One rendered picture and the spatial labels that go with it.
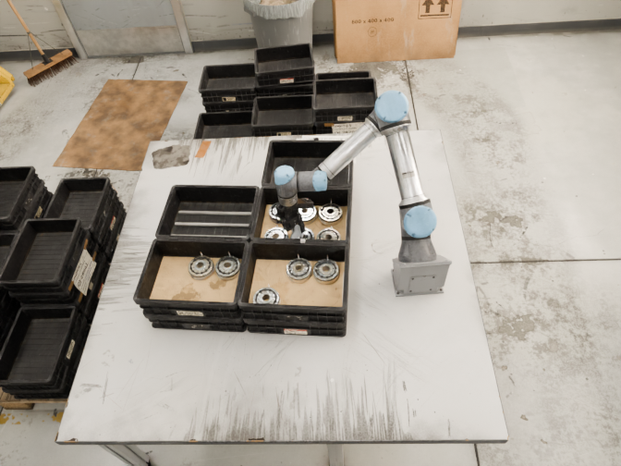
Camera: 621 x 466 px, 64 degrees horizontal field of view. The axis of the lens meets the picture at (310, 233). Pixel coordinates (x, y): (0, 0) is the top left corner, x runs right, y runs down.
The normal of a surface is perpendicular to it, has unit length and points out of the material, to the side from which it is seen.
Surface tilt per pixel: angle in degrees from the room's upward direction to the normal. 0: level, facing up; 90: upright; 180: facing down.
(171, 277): 0
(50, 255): 0
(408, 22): 76
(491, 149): 0
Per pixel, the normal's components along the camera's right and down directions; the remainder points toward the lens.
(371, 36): -0.02, 0.60
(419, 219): -0.07, 0.22
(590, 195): -0.07, -0.61
